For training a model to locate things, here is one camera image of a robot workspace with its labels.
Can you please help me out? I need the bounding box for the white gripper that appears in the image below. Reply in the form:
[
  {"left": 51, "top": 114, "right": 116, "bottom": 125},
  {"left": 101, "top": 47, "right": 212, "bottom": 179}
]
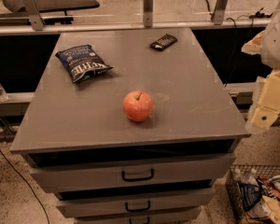
[{"left": 245, "top": 70, "right": 280, "bottom": 134}]

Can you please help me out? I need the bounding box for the blue chip bag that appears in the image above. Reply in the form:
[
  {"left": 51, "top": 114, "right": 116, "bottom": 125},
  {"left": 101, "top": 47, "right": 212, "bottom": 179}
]
[{"left": 55, "top": 45, "right": 113, "bottom": 83}]

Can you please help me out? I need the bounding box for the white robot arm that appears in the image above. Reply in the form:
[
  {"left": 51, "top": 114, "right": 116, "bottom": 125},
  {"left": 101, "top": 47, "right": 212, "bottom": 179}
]
[{"left": 241, "top": 10, "right": 280, "bottom": 134}]

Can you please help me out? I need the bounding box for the blue snack bag in basket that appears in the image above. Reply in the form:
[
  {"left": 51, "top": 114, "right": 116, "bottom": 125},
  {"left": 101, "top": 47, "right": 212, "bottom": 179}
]
[{"left": 239, "top": 183, "right": 262, "bottom": 211}]

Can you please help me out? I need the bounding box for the black calculator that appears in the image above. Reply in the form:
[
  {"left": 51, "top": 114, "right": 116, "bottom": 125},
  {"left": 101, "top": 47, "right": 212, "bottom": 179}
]
[{"left": 149, "top": 34, "right": 177, "bottom": 51}]

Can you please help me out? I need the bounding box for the red apple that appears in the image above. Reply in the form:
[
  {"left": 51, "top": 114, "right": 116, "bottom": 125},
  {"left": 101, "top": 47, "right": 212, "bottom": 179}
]
[{"left": 123, "top": 91, "right": 153, "bottom": 122}]

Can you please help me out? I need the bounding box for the grey drawer cabinet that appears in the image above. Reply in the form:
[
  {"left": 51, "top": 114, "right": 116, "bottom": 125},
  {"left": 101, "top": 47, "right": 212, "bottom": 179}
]
[{"left": 11, "top": 28, "right": 245, "bottom": 224}]

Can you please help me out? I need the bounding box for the black wire basket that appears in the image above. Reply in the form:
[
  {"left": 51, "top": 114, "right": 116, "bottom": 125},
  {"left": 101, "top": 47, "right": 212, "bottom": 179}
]
[{"left": 226, "top": 164, "right": 280, "bottom": 224}]

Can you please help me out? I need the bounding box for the bottom drawer with black handle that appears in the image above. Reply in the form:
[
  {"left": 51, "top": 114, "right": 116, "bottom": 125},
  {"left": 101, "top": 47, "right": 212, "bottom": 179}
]
[{"left": 74, "top": 206, "right": 201, "bottom": 224}]

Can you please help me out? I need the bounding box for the drawer with black handle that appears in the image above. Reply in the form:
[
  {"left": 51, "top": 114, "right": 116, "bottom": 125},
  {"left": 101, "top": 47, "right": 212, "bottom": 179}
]
[
  {"left": 31, "top": 153, "right": 235, "bottom": 193},
  {"left": 74, "top": 206, "right": 201, "bottom": 224},
  {"left": 57, "top": 188, "right": 215, "bottom": 219}
]

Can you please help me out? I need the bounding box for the right metal bracket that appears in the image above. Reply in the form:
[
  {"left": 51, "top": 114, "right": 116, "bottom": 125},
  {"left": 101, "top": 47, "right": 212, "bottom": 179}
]
[{"left": 211, "top": 0, "right": 229, "bottom": 25}]

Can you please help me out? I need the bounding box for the metal bracket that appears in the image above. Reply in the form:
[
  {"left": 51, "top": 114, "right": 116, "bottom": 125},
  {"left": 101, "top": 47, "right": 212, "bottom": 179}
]
[
  {"left": 211, "top": 0, "right": 229, "bottom": 25},
  {"left": 143, "top": 0, "right": 153, "bottom": 27},
  {"left": 22, "top": 0, "right": 45, "bottom": 31}
]

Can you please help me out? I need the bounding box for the middle metal bracket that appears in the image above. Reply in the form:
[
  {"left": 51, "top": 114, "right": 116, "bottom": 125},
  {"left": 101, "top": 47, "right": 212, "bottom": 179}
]
[{"left": 143, "top": 0, "right": 153, "bottom": 27}]

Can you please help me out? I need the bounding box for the middle drawer with black handle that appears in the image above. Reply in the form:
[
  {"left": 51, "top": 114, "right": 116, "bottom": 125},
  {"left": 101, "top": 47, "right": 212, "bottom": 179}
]
[{"left": 57, "top": 188, "right": 215, "bottom": 219}]

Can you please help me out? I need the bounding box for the top drawer with black handle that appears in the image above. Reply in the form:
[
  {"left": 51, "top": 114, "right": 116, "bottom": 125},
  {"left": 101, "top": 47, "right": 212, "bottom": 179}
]
[{"left": 31, "top": 153, "right": 235, "bottom": 193}]

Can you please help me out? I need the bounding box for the left metal bracket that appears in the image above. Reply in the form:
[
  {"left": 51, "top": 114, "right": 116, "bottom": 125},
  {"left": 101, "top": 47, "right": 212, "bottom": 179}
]
[{"left": 22, "top": 0, "right": 45, "bottom": 31}]

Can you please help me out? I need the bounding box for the black floor cable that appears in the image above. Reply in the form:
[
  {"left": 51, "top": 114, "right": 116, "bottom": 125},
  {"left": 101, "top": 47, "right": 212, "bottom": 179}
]
[{"left": 0, "top": 131, "right": 50, "bottom": 224}]

